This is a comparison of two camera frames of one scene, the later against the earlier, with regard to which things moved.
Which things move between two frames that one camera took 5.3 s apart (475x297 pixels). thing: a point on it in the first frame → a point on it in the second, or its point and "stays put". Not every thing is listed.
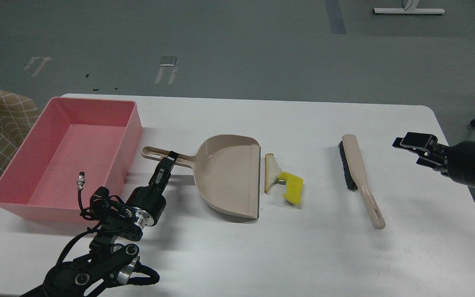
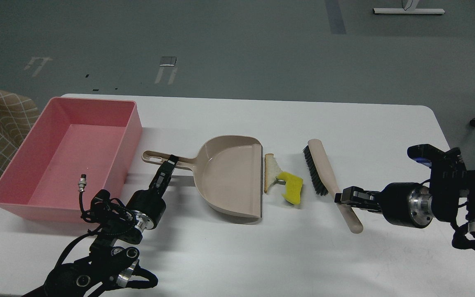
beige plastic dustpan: [227, 170] stays put
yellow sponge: [293, 185] stays put
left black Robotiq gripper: [150, 198] stays put
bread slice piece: [272, 170] stays put
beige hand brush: [356, 179] → [325, 182]
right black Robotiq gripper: [463, 159] → [407, 204]
